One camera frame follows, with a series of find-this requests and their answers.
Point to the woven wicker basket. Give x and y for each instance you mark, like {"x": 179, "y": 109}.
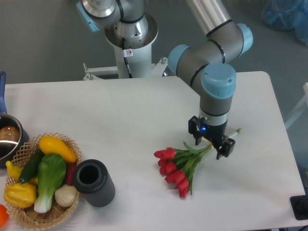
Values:
{"x": 27, "y": 218}

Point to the dark grey ribbed vase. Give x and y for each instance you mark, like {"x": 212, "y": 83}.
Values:
{"x": 92, "y": 179}

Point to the yellow banana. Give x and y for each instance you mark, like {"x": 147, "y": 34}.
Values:
{"x": 14, "y": 172}

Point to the green bok choy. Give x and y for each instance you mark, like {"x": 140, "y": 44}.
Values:
{"x": 51, "y": 174}

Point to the white garlic bulb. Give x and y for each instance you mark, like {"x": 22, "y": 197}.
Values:
{"x": 65, "y": 195}

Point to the red radish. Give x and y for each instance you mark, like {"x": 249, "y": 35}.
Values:
{"x": 70, "y": 169}

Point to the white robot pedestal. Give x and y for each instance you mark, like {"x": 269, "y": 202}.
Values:
{"x": 132, "y": 44}

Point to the yellow squash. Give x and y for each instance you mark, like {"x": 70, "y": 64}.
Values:
{"x": 54, "y": 145}

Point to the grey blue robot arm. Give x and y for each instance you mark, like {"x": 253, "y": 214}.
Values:
{"x": 205, "y": 69}

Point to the dark green cucumber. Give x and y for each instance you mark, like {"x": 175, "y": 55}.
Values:
{"x": 30, "y": 169}

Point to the black device at edge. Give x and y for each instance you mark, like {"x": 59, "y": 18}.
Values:
{"x": 300, "y": 206}

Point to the blue handled steel pot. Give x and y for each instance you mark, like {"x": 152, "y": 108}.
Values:
{"x": 12, "y": 133}

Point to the blue plastic bag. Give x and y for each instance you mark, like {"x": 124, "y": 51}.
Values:
{"x": 288, "y": 15}

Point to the white frame at right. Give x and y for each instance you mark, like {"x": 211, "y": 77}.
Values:
{"x": 299, "y": 108}

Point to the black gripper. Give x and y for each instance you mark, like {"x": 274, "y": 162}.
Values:
{"x": 199, "y": 128}

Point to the yellow bell pepper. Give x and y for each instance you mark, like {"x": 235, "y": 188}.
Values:
{"x": 20, "y": 195}

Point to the orange fruit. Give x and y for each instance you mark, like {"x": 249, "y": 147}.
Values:
{"x": 3, "y": 215}

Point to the red tulip bouquet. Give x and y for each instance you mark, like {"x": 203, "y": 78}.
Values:
{"x": 178, "y": 166}

